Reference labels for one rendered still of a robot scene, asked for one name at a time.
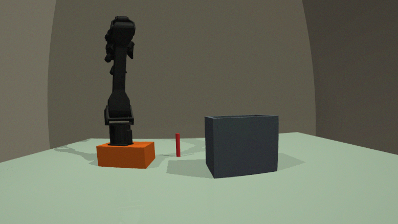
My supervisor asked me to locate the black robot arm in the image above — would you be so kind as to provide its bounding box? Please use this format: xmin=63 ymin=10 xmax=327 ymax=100
xmin=104 ymin=16 xmax=136 ymax=146

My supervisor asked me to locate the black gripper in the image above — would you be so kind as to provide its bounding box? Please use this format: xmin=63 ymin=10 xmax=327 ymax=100
xmin=109 ymin=41 xmax=135 ymax=75

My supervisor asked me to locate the red peg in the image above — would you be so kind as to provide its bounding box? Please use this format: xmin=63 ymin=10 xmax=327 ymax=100
xmin=176 ymin=133 xmax=181 ymax=157

